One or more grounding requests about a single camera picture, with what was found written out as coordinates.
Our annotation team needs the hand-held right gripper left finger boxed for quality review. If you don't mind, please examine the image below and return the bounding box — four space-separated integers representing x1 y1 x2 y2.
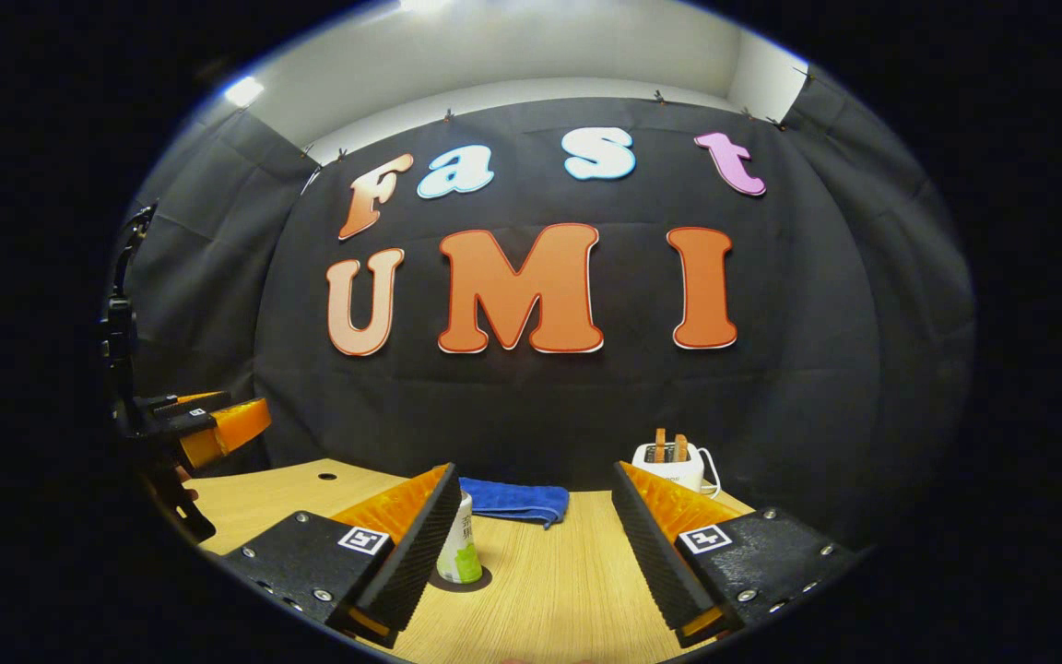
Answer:
218 463 463 648

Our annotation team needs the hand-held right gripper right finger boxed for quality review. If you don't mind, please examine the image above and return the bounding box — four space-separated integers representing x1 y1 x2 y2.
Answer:
610 461 864 648

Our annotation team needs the clear water bottle green label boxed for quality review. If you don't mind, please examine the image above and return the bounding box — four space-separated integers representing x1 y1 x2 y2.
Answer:
436 492 484 585

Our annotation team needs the dark round coaster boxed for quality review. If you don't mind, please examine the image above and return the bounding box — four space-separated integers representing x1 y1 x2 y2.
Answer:
428 564 493 593

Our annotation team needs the white toaster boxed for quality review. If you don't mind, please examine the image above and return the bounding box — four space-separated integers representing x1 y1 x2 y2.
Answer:
631 441 705 494

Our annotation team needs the blue towel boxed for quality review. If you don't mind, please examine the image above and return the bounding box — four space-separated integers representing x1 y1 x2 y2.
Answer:
457 477 571 528

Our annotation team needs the black backdrop cloth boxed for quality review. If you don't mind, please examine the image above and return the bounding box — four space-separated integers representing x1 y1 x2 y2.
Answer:
116 69 974 554

